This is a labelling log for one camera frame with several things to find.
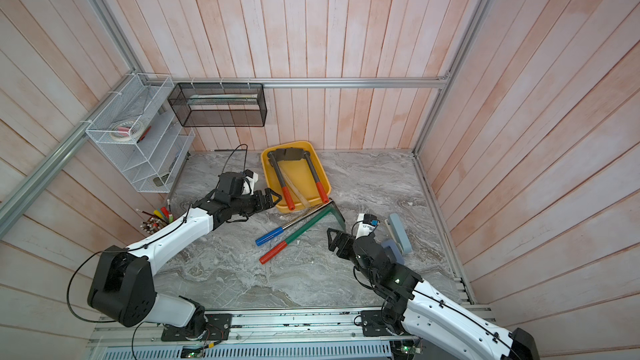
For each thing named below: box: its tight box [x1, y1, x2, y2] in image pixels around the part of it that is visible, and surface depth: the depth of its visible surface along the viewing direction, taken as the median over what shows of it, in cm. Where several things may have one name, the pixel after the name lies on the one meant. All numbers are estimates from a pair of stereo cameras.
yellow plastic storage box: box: [261, 140, 332, 214], surface depth 113 cm
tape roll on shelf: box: [110, 119, 144, 142], surface depth 75 cm
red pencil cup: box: [135, 199, 175, 234], surface depth 87 cm
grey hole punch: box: [384, 213, 413, 255], surface depth 90 cm
